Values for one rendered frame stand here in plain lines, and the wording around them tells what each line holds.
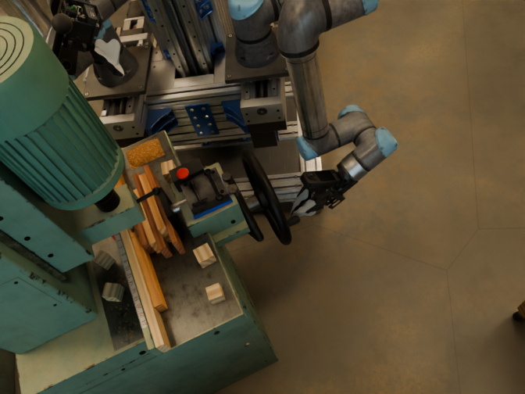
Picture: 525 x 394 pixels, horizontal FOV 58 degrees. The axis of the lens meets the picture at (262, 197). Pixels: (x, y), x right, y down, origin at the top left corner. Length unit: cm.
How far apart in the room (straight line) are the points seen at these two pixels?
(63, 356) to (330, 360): 103
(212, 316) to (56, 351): 44
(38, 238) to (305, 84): 69
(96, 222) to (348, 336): 120
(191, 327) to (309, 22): 72
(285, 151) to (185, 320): 118
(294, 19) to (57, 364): 99
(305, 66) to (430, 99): 148
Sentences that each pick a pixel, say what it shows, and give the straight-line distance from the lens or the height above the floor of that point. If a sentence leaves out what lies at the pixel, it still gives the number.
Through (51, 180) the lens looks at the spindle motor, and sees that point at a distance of 89.
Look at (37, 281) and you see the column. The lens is 109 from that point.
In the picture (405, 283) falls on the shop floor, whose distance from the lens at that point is 205.
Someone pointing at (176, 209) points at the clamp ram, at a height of 96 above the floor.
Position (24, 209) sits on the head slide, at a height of 124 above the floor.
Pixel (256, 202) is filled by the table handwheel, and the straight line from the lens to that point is 127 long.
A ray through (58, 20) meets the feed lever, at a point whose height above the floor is 143.
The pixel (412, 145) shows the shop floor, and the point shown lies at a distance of 238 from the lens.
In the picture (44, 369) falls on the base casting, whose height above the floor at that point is 80.
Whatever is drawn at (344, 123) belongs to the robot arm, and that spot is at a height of 86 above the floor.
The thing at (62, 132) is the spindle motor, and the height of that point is 138.
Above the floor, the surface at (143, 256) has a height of 94.
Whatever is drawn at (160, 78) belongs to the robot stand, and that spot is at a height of 73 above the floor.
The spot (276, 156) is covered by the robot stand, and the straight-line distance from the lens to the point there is 210.
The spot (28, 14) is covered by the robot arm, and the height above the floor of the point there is 116.
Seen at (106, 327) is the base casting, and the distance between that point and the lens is 129.
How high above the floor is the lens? 191
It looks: 58 degrees down
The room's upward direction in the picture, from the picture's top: 17 degrees counter-clockwise
